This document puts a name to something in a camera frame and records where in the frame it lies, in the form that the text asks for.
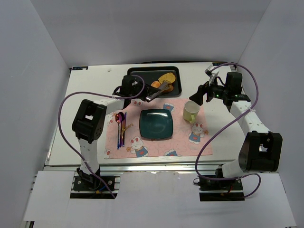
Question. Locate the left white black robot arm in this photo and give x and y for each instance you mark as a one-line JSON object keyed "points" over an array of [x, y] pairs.
{"points": [[89, 121]]}

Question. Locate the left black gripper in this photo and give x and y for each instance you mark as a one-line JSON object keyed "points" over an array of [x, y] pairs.
{"points": [[144, 95]]}

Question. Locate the round bun orange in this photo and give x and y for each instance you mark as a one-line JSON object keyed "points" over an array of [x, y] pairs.
{"points": [[156, 84]]}

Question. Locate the pink bunny placemat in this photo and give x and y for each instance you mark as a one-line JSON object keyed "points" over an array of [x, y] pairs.
{"points": [[187, 138]]}

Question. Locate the toast slice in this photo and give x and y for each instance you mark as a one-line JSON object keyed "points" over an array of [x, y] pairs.
{"points": [[168, 77]]}

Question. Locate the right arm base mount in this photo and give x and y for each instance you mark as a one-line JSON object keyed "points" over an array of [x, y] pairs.
{"points": [[216, 191]]}

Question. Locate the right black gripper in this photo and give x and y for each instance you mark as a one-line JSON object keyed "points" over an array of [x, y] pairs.
{"points": [[204, 91]]}

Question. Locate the brown bread slice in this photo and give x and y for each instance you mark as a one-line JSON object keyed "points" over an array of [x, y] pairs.
{"points": [[168, 89]]}

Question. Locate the iridescent knife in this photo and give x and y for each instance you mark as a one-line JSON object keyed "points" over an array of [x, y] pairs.
{"points": [[123, 125]]}

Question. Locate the iridescent spoon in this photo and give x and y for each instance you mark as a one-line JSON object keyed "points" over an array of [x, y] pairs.
{"points": [[119, 118]]}

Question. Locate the pale green mug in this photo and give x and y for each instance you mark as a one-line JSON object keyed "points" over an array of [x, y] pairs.
{"points": [[190, 111]]}

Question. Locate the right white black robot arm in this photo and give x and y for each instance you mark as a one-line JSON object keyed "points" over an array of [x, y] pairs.
{"points": [[261, 148]]}

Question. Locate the dark green square plate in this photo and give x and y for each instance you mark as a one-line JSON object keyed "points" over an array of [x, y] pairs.
{"points": [[156, 124]]}

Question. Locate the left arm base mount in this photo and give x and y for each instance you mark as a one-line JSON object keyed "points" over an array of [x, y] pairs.
{"points": [[87, 186]]}

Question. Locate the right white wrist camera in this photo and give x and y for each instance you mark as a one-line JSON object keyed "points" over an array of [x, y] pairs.
{"points": [[212, 73]]}

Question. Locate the black baking tray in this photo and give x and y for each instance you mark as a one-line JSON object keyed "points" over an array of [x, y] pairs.
{"points": [[156, 76]]}

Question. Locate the white front board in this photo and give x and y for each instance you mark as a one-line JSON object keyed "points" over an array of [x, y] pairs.
{"points": [[162, 200]]}

